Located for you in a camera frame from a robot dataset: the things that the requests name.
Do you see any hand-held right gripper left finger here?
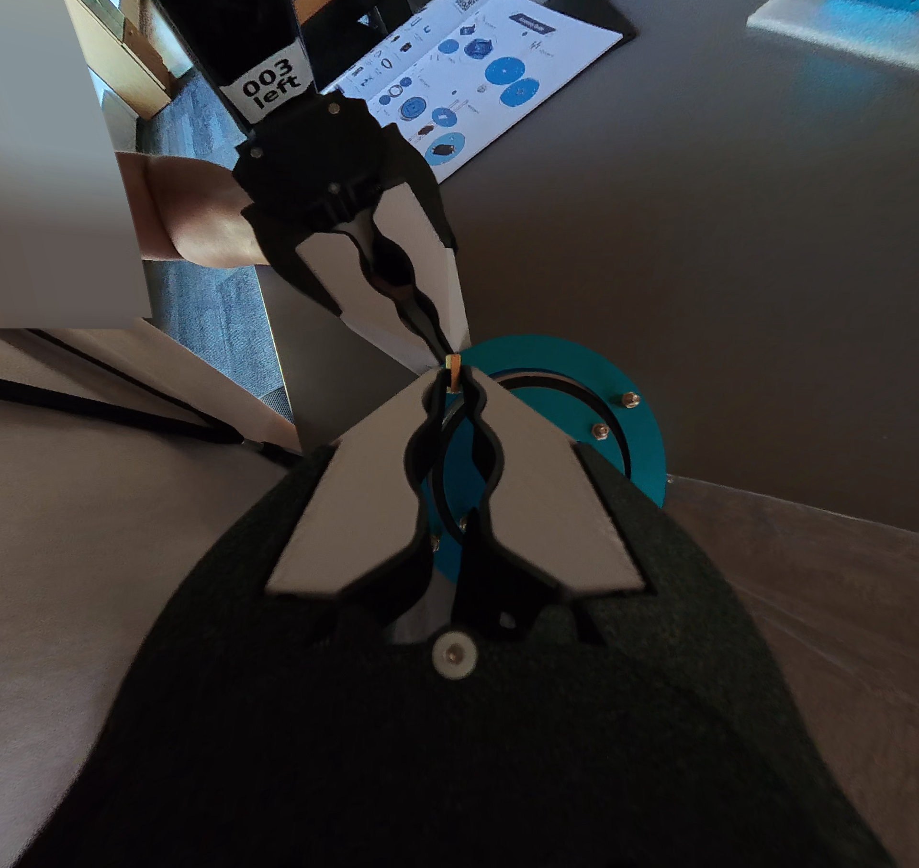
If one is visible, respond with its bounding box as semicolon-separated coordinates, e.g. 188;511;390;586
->
266;370;452;598

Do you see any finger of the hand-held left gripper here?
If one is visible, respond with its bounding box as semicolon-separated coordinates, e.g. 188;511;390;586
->
375;185;472;357
294;231;442;372

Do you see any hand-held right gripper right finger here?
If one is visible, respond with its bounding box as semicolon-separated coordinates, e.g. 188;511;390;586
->
461;367;647;598

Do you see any blue round metal turntable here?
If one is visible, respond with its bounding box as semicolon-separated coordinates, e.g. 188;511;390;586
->
420;333;669;585

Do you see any person's left forearm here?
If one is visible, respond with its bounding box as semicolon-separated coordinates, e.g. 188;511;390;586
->
115;152;268;267

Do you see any person's beige shirt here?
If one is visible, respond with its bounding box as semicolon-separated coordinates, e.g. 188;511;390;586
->
0;328;304;868

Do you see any assembly instruction sheet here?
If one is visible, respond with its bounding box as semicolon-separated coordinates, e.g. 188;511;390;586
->
322;0;624;184

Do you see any clear plastic bag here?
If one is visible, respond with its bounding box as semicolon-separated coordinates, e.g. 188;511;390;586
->
664;472;919;868

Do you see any white foam sheet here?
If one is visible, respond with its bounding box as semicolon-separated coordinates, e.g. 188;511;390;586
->
747;0;919;68

